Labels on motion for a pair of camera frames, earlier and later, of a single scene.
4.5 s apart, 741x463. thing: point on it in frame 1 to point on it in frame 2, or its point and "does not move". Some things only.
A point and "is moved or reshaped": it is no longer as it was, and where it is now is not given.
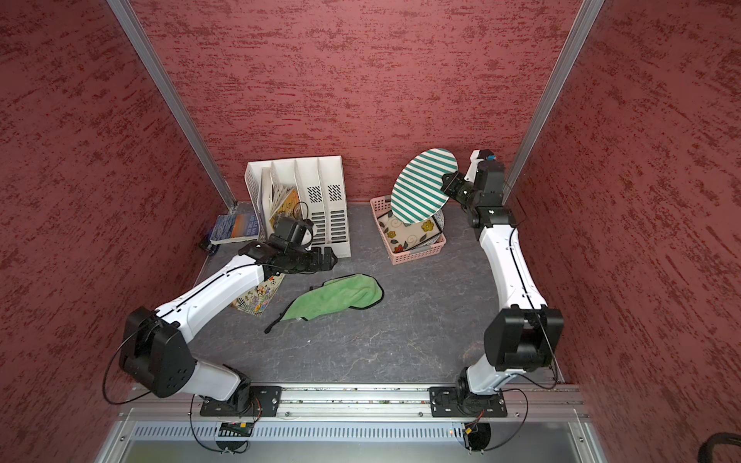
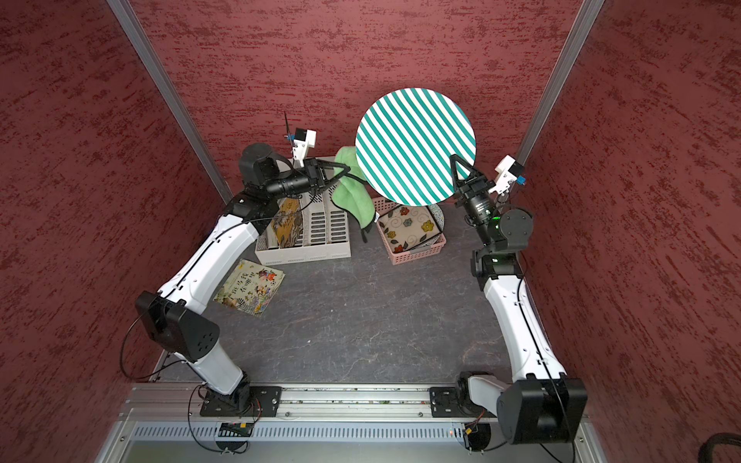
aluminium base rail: x=352 y=404 does not move
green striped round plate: x=417 y=191 is moved or reshaped
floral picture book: x=256 y=300 does not move
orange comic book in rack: x=286 y=203 does not move
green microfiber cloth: x=334 y=295 to x=353 y=195
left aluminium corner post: x=162 y=90 does not move
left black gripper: x=316 y=264 to x=319 y=175
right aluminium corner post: x=584 y=22 does not move
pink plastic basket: x=380 y=205 does not move
